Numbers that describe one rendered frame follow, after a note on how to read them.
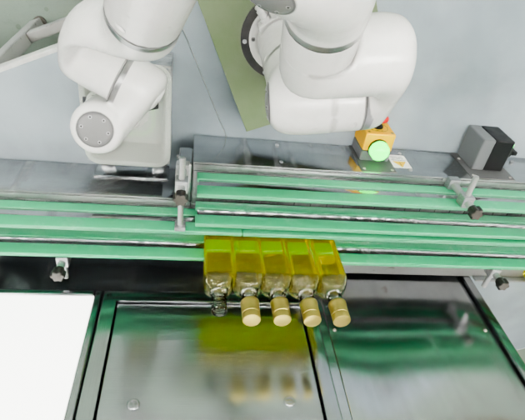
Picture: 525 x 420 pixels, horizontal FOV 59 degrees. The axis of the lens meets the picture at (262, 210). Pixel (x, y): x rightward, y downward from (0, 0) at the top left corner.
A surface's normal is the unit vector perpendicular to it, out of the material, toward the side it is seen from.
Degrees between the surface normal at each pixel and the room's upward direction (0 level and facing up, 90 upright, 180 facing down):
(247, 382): 90
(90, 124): 17
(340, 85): 23
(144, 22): 41
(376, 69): 2
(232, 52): 2
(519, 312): 0
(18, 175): 90
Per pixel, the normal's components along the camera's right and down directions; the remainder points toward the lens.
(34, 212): 0.13, -0.80
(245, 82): 0.08, 0.62
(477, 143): -0.99, -0.04
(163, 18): 0.20, 0.98
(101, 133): 0.13, 0.37
